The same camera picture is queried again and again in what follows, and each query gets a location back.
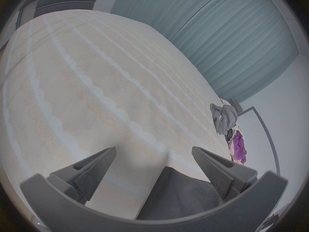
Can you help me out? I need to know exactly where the grey bedside table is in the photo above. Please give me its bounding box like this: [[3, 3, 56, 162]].
[[230, 99, 243, 112]]

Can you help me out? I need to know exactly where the black T-shirt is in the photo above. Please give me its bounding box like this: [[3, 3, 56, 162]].
[[136, 166, 224, 220]]

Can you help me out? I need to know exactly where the grey garment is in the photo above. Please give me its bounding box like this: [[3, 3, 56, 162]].
[[210, 103, 239, 138]]

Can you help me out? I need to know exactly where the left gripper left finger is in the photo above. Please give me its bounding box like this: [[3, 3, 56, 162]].
[[48, 146, 117, 202]]

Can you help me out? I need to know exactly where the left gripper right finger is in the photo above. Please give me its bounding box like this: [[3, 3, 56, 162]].
[[191, 146, 258, 199]]

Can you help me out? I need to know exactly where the bed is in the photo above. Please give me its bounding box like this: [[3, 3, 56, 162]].
[[0, 9, 281, 220]]

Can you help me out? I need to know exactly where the pink garment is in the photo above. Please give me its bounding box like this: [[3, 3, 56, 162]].
[[228, 139, 238, 162]]

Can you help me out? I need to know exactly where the purple satin garment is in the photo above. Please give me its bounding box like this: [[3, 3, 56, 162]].
[[232, 131, 247, 164]]

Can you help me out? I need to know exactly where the blue-green curtain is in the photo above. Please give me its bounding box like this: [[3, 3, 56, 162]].
[[169, 0, 298, 104], [110, 0, 233, 43]]

